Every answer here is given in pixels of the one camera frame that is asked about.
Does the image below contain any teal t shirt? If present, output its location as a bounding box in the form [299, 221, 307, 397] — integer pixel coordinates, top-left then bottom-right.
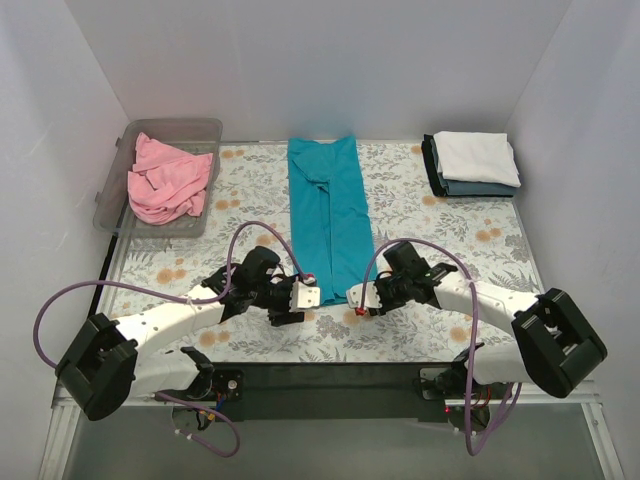
[287, 136, 374, 306]

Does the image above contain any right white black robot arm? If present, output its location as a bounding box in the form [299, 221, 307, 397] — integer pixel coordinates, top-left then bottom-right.
[349, 239, 608, 398]

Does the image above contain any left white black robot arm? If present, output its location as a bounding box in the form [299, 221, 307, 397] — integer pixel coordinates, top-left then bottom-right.
[55, 247, 320, 421]

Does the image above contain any floral table mat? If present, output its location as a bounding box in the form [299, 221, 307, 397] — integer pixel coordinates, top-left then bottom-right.
[99, 143, 543, 362]

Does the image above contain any folded grey-blue t shirt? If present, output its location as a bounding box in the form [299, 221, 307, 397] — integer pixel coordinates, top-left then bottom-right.
[441, 178, 517, 197]

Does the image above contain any pink t shirt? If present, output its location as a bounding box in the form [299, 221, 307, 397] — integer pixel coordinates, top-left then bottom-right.
[127, 133, 215, 226]

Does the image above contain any folded white t shirt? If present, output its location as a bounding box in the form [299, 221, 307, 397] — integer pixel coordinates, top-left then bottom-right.
[433, 131, 521, 188]

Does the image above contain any clear plastic bin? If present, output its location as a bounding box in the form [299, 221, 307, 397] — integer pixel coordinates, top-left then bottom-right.
[93, 118, 223, 238]

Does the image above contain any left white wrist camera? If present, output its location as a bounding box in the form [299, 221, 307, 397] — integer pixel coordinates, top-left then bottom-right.
[290, 281, 321, 312]

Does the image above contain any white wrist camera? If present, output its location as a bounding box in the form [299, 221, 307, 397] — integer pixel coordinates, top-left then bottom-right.
[290, 281, 321, 312]
[346, 281, 382, 315]

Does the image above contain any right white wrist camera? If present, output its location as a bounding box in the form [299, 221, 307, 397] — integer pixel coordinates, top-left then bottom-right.
[346, 281, 382, 315]

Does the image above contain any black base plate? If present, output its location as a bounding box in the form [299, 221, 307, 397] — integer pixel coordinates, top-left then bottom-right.
[164, 362, 467, 423]

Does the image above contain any aluminium frame rail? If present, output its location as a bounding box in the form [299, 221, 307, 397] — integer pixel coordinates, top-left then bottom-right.
[40, 364, 624, 479]

